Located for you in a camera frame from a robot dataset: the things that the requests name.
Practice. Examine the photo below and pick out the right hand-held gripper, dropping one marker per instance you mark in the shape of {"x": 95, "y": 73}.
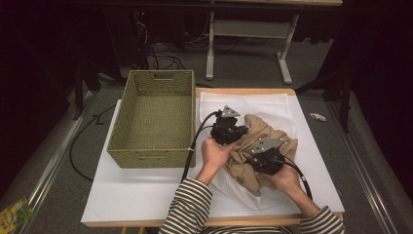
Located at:
{"x": 266, "y": 161}

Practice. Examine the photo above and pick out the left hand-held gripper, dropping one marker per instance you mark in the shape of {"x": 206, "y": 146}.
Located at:
{"x": 225, "y": 128}

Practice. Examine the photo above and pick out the tan cloth garment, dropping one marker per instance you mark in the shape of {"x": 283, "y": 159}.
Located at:
{"x": 271, "y": 130}

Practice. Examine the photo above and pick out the green woven basket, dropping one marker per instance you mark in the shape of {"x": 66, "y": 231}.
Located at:
{"x": 156, "y": 123}

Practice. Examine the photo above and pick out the person's right hand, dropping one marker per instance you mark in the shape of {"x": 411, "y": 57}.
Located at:
{"x": 285, "y": 178}

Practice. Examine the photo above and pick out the person's left hand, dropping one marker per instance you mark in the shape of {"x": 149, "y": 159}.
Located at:
{"x": 214, "y": 156}

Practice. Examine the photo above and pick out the white crumpled paper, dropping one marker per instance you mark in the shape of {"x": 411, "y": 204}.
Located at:
{"x": 317, "y": 117}

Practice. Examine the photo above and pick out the black metal stand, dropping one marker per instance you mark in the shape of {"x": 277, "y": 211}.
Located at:
{"x": 345, "y": 97}
{"x": 79, "y": 84}

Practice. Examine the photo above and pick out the green and yellow packet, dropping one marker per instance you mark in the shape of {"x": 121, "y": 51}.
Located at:
{"x": 14, "y": 216}

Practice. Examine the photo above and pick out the metal floor rail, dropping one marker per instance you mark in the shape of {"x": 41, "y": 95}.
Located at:
{"x": 360, "y": 162}
{"x": 55, "y": 159}

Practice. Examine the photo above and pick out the white metal desk frame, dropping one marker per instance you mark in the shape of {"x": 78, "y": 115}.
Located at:
{"x": 250, "y": 28}

